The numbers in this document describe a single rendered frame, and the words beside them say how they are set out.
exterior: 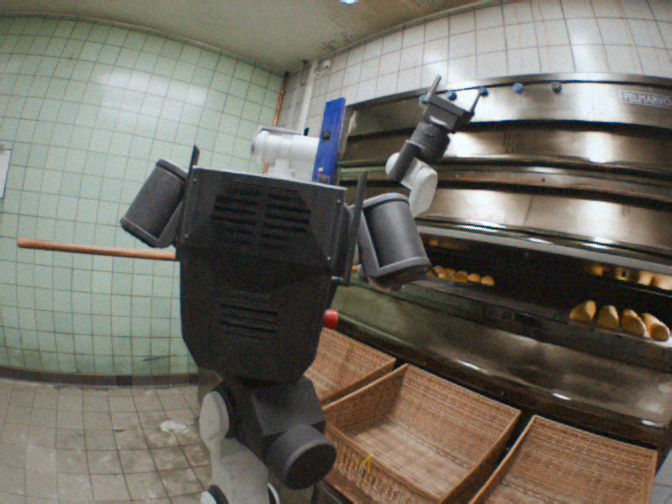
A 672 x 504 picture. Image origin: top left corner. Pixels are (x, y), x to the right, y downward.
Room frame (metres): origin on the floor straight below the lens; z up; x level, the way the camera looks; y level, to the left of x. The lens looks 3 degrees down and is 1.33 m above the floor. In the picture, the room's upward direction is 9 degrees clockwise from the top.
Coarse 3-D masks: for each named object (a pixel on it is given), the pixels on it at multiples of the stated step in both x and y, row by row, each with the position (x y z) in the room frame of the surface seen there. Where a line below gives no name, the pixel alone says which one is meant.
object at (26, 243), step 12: (24, 240) 0.58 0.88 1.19; (36, 240) 0.62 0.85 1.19; (48, 240) 0.65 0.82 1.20; (72, 252) 0.70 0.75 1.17; (84, 252) 0.73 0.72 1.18; (96, 252) 0.75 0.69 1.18; (108, 252) 0.78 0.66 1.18; (120, 252) 0.81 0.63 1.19; (132, 252) 0.83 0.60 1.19; (144, 252) 0.86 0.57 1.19; (156, 252) 0.89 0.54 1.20; (168, 252) 0.92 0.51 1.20
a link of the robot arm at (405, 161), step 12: (408, 144) 0.70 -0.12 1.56; (420, 144) 0.71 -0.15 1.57; (396, 156) 0.77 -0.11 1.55; (408, 156) 0.70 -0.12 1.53; (420, 156) 0.72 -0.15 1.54; (432, 156) 0.71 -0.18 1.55; (396, 168) 0.71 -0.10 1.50; (408, 168) 0.73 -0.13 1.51; (420, 168) 0.71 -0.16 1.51; (396, 180) 0.72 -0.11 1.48; (408, 180) 0.73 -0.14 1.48
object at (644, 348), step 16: (416, 288) 1.33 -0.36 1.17; (432, 288) 1.33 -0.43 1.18; (448, 304) 1.21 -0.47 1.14; (464, 304) 1.16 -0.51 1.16; (480, 304) 1.10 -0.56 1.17; (512, 320) 1.00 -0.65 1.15; (528, 320) 0.95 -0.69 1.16; (544, 320) 0.91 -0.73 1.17; (576, 336) 0.81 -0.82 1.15; (592, 336) 0.76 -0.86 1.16; (608, 336) 0.72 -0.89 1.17; (624, 336) 0.70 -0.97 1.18; (640, 352) 0.61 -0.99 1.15; (656, 352) 0.56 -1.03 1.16
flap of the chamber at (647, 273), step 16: (432, 240) 1.25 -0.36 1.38; (448, 240) 1.15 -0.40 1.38; (464, 240) 1.06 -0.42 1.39; (480, 240) 0.99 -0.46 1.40; (496, 240) 0.95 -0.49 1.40; (512, 240) 0.91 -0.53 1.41; (512, 256) 1.03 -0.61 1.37; (544, 256) 0.87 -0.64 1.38; (560, 256) 0.80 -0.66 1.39; (576, 256) 0.74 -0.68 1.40; (592, 256) 0.70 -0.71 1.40; (608, 256) 0.67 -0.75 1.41; (592, 272) 0.81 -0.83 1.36; (608, 272) 0.74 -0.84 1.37; (624, 272) 0.67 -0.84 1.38; (640, 272) 0.60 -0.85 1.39; (656, 272) 0.54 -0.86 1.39
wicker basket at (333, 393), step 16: (320, 336) 1.67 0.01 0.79; (336, 336) 1.60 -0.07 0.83; (320, 352) 1.63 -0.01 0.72; (336, 352) 1.55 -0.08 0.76; (352, 352) 1.49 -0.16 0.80; (368, 352) 1.43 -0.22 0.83; (320, 368) 1.59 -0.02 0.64; (336, 368) 1.51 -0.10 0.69; (352, 368) 1.45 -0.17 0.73; (368, 368) 1.39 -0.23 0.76; (384, 368) 1.27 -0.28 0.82; (320, 384) 1.50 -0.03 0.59; (352, 384) 1.15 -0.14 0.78; (368, 384) 1.23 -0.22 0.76; (320, 400) 1.05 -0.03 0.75; (336, 400) 1.11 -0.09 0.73; (368, 416) 1.25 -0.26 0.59
